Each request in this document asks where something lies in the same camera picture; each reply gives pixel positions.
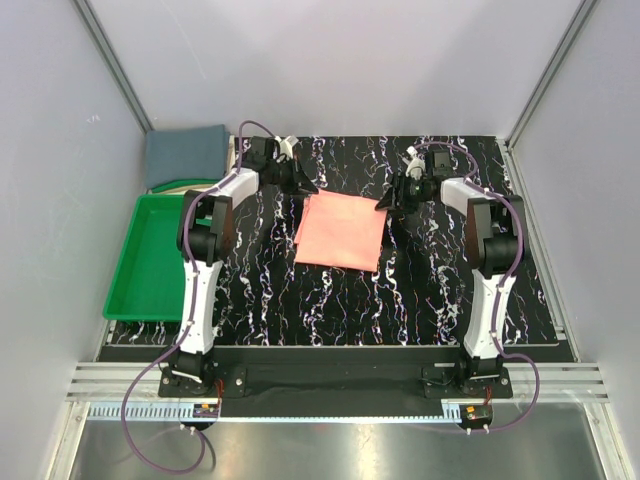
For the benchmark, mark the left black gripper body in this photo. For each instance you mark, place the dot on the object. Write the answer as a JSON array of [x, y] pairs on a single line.
[[282, 175]]

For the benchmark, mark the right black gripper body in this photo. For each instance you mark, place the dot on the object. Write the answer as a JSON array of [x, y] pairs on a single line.
[[411, 191]]

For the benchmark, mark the pink t-shirt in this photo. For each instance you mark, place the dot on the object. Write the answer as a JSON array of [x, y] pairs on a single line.
[[341, 231]]

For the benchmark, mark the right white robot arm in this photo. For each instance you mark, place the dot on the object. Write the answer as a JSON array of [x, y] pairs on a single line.
[[495, 245]]

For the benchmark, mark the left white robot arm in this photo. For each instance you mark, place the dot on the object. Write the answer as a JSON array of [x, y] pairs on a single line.
[[205, 238]]

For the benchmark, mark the green plastic tray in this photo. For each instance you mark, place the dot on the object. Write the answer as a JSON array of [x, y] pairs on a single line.
[[149, 282]]

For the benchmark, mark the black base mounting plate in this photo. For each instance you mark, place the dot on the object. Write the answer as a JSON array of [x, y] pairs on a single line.
[[342, 382]]

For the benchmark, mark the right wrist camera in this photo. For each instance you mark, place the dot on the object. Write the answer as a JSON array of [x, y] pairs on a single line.
[[416, 168]]

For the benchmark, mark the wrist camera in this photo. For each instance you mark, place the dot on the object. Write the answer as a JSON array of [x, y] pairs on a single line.
[[286, 145], [416, 168]]

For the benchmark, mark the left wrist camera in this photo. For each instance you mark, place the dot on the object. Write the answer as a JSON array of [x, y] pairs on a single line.
[[286, 145]]

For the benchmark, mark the aluminium rail frame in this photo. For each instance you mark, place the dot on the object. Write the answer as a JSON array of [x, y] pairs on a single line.
[[558, 420]]

